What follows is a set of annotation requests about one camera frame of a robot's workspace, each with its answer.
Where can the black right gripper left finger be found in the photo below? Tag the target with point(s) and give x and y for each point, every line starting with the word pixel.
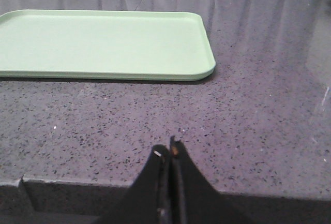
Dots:
pixel 147 200

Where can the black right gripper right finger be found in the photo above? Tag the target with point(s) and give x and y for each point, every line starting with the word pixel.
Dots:
pixel 193 198

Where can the light green plastic tray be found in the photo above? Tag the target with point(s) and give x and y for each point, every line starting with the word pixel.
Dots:
pixel 95 44

